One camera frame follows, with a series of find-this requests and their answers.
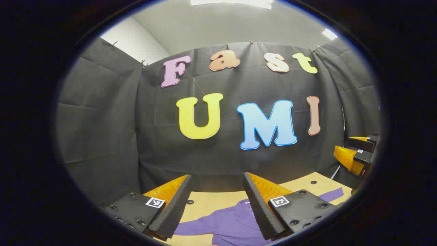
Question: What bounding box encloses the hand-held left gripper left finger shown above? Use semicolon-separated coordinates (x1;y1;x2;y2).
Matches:
102;174;192;241

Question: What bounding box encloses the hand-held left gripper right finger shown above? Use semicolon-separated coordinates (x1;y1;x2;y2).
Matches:
243;172;338;242

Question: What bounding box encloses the purple knit cardigan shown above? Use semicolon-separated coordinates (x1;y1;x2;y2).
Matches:
174;187;344;246

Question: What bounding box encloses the black backdrop cloth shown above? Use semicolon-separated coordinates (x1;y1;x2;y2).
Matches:
56;37;382;207

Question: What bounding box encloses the long ceiling light panel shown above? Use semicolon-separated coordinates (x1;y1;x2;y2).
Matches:
190;0;274;10

